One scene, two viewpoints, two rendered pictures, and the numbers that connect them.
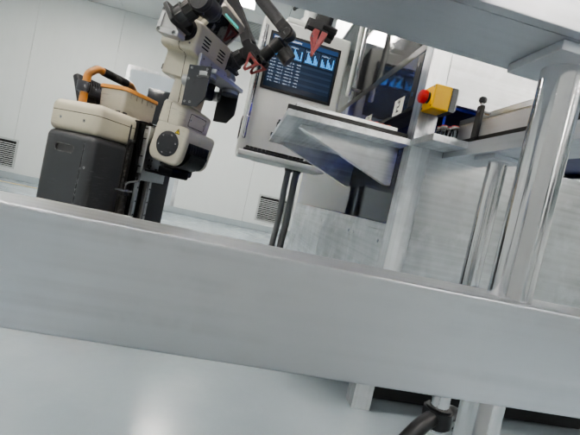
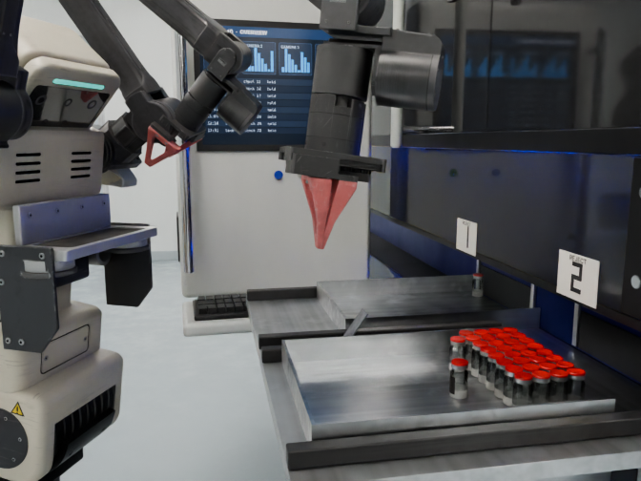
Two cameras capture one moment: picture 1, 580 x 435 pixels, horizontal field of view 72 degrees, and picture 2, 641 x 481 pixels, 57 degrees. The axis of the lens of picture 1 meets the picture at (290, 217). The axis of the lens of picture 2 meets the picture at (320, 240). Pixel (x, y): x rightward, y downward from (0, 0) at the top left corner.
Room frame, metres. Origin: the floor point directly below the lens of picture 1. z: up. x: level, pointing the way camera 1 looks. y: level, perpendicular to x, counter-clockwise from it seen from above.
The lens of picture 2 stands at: (0.72, 0.07, 1.20)
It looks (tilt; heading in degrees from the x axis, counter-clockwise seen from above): 10 degrees down; 358
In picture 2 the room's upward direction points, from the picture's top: straight up
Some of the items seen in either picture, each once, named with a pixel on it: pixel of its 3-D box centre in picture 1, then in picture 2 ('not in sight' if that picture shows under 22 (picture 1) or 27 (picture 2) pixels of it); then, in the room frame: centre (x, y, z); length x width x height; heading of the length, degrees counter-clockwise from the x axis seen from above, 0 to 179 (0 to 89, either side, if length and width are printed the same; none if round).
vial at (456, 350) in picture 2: not in sight; (457, 354); (1.49, -0.15, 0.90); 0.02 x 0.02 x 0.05
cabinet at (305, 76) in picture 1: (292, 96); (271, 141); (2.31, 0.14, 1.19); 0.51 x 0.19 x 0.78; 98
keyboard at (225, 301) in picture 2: (280, 157); (279, 302); (2.08, 0.11, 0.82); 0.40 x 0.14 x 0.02; 101
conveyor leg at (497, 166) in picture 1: (466, 295); not in sight; (1.10, -0.52, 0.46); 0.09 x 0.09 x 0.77; 8
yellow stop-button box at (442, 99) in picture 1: (438, 100); not in sight; (1.21, -0.36, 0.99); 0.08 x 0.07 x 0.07; 98
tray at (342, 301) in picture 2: not in sight; (418, 303); (1.78, -0.16, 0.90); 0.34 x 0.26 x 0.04; 98
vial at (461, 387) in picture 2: not in sight; (459, 380); (1.41, -0.13, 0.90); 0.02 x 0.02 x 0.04
